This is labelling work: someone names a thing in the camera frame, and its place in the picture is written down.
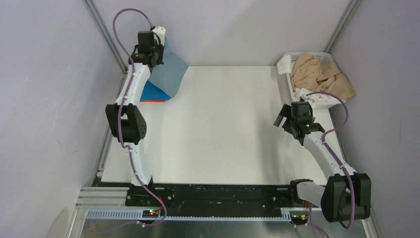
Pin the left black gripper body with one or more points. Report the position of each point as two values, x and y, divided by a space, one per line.
157 50

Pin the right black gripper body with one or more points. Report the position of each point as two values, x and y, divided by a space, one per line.
293 121

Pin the grey-blue t-shirt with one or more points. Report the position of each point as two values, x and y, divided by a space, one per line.
168 76

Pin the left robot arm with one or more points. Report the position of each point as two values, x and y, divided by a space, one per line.
125 120

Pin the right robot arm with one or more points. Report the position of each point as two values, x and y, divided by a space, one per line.
346 196

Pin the folded blue t-shirt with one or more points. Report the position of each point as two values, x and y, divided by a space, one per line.
151 92

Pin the beige crumpled t-shirt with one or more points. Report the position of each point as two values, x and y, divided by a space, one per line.
310 73

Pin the folded orange t-shirt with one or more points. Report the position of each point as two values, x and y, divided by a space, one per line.
152 101

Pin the white laundry basket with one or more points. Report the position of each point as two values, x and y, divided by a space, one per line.
320 101

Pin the right controller board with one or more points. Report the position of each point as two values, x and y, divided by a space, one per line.
300 220

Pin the controller board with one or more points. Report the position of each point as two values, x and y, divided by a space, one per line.
150 213
300 220

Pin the left controller board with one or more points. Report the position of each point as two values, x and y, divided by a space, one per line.
150 213

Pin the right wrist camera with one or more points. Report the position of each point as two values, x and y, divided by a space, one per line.
308 98

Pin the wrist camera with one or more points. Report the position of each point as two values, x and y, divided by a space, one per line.
159 33
308 98

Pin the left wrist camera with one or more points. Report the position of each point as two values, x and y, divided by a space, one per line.
159 33

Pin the left corner aluminium post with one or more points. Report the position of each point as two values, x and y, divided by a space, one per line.
104 32

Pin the corner aluminium post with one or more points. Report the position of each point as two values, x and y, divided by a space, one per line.
104 32
345 18

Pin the right corner aluminium post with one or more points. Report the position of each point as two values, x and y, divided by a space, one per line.
345 18

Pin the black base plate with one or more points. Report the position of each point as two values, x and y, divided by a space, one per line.
214 200

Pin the aluminium frame rail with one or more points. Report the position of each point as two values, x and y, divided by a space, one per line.
109 203

